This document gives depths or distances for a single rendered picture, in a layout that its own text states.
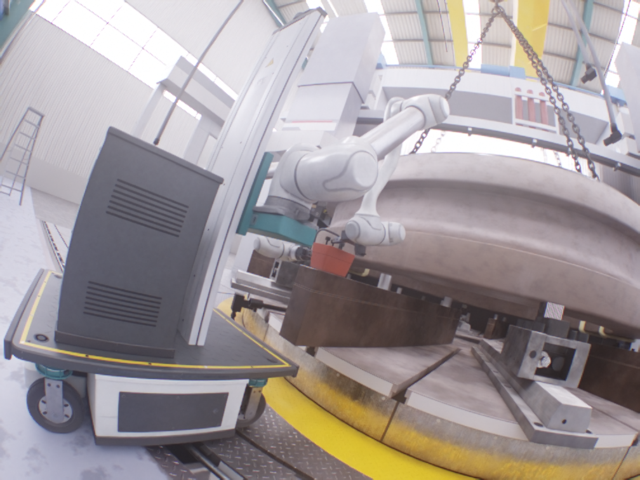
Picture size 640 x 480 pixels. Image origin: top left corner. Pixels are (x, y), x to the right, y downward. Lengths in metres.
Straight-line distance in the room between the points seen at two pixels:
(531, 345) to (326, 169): 1.14
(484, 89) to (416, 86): 1.96
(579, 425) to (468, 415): 0.46
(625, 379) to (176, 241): 2.58
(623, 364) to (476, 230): 1.55
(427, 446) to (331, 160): 1.18
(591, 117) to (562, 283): 7.44
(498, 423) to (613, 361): 1.41
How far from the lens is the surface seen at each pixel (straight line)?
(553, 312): 1.63
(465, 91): 8.37
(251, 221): 0.95
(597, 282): 2.05
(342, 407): 1.45
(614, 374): 2.45
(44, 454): 0.93
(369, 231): 1.07
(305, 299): 1.31
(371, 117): 6.28
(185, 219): 0.74
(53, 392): 0.86
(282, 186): 0.89
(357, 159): 0.72
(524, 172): 2.01
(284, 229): 0.83
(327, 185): 0.75
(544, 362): 1.43
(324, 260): 1.33
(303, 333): 1.34
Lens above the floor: 0.69
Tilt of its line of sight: 6 degrees up
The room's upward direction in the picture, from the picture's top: 17 degrees clockwise
